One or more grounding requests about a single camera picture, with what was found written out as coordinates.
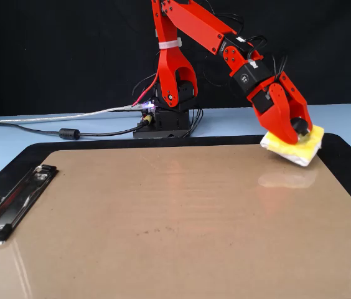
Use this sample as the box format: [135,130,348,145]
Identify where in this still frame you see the red wire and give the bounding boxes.
[133,70,161,108]

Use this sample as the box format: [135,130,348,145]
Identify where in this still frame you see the black backdrop curtain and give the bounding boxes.
[0,0,351,121]

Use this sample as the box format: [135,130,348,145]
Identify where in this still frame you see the black power cable with ferrite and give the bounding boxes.
[0,119,152,141]

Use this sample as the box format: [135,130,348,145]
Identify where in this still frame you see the metal clipboard clip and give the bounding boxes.
[0,164,59,247]

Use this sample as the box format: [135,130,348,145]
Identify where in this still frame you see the yellow sponge with black knob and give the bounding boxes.
[259,116,325,168]

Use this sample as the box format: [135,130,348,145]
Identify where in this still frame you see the white cable tie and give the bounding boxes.
[158,37,183,50]

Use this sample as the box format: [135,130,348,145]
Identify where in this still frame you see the brown clipboard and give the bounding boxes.
[0,143,351,299]

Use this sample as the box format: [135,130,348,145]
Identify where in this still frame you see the silver braided USB cable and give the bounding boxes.
[0,103,147,126]

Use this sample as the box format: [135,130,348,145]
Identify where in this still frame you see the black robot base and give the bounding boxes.
[133,79,200,140]

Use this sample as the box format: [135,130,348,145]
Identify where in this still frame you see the black servo wires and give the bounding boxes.
[131,0,289,138]

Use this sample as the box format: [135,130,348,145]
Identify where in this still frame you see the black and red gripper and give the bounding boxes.
[228,60,313,145]

